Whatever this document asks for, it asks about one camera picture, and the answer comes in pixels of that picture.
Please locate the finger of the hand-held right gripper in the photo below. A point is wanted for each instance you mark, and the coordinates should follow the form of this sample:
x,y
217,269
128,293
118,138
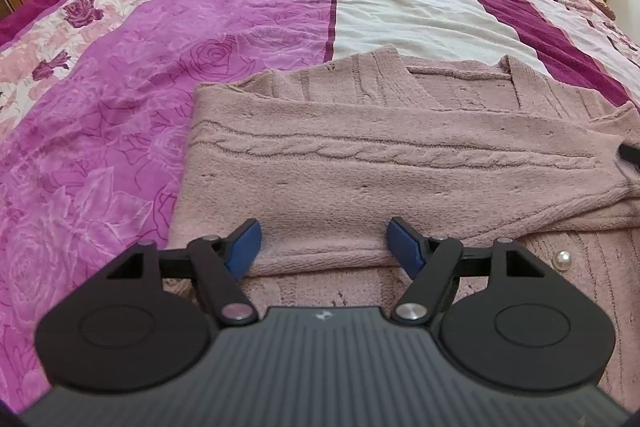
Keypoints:
x,y
629,153

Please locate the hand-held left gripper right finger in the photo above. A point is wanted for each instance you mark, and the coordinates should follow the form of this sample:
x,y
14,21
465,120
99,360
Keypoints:
x,y
405,248

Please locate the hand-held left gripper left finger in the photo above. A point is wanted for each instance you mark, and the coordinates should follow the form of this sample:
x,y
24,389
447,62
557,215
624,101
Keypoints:
x,y
245,246

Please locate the pink knitted cardigan sweater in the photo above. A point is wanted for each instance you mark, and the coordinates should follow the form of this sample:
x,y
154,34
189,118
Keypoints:
x,y
350,177

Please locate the magenta floral striped bedspread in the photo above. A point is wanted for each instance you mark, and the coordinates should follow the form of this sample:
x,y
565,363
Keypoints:
x,y
100,117

